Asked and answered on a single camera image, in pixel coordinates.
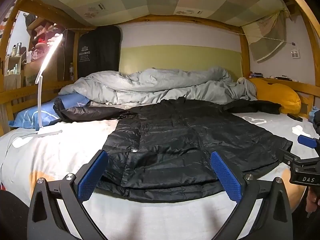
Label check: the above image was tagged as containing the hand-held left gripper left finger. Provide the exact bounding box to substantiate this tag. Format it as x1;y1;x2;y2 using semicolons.
27;150;109;240

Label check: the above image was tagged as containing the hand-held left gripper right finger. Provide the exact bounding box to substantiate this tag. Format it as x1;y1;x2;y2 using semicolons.
211;151;294;240

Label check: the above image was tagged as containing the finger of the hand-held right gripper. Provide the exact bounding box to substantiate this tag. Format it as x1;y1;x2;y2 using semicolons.
297;134;320;150
277;148;302;167

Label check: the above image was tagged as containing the black puffer jacket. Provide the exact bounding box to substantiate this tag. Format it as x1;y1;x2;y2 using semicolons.
53;96;293;203

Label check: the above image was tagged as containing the person's right hand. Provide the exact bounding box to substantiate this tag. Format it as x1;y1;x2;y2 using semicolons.
306;188;320;213

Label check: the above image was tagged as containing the white crumpled tissue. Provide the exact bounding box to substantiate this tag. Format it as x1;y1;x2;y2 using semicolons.
292;125;312;137

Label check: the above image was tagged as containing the blue cloth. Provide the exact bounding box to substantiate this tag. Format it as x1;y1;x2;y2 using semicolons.
309;107;320;123

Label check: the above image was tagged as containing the yellow pillow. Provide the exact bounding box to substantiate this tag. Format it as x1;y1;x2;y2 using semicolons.
249;77;302;115

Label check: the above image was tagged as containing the blue pillow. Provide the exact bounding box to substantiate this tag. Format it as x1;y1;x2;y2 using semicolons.
9;94;90;128

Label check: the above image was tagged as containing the checked hanging cloth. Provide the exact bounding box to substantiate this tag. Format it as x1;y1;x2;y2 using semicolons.
244;10;288;62

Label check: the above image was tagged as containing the grey duvet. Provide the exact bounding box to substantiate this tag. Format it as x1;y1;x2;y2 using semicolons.
59;66;258;105

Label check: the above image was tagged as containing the black hanging bag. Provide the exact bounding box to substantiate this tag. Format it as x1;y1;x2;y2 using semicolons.
76;26;122;79

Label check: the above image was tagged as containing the green headboard panel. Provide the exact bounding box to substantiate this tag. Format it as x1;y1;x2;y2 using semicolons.
119;45;243;79

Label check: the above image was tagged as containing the white LED desk lamp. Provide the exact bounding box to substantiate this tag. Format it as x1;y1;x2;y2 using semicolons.
35;34;64;137

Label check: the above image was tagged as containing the red plush toy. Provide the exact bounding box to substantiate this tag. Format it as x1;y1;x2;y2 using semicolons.
34;37;48;55

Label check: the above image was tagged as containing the checked canopy cloth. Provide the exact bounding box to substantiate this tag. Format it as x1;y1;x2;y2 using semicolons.
34;0;290;28

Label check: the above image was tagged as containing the wooden bunk bed frame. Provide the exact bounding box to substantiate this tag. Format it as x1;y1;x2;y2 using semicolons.
0;0;320;135

